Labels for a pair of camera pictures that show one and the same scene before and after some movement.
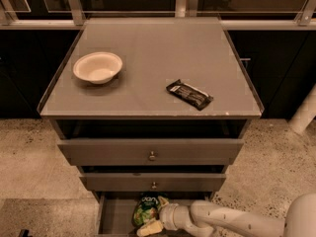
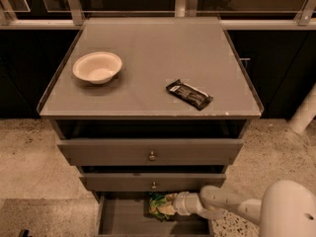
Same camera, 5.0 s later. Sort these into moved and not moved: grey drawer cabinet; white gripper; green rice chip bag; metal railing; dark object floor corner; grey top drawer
Moved: green rice chip bag; white gripper
Not moved: grey top drawer; grey drawer cabinet; metal railing; dark object floor corner
